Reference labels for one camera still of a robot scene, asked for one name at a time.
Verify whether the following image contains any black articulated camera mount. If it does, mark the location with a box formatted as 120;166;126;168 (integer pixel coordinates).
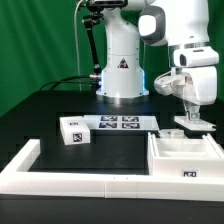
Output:
82;0;128;90

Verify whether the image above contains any black cable bundle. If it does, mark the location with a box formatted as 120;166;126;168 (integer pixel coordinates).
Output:
39;75;101;92

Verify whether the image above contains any white flat tagged panel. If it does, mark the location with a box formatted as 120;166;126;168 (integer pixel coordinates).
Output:
84;115;159;131

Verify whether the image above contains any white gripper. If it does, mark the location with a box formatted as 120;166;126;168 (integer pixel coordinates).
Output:
180;66;217;120

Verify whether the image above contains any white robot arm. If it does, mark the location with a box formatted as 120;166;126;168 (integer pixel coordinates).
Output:
86;0;219;120

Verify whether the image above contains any white U-shaped boundary frame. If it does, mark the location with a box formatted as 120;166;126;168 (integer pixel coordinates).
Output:
0;139;224;202

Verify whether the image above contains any small white tagged block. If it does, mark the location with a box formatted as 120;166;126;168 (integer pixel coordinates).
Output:
60;116;90;145

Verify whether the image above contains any white cabinet body box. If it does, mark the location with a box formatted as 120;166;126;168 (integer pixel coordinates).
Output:
147;133;224;178

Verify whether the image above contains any grey hanging cable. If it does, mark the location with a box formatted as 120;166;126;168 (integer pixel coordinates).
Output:
73;0;87;92

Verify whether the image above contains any white cabinet door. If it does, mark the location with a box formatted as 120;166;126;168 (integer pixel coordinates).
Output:
159;129;185;139
174;116;216;131

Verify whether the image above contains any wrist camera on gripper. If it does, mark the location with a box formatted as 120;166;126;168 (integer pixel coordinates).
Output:
154;69;185;96

